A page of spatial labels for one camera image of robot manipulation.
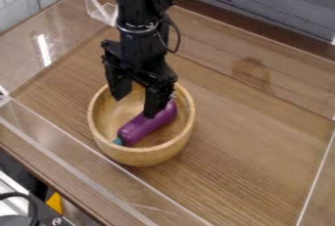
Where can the purple toy eggplant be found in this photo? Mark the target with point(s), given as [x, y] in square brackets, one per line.
[141, 125]

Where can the clear acrylic tray enclosure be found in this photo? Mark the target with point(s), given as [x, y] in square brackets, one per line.
[239, 156]

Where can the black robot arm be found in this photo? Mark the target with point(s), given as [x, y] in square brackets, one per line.
[143, 16]

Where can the brown wooden bowl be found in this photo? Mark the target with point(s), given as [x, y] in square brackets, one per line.
[108, 115]

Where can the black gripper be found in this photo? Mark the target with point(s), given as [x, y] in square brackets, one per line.
[136, 60]

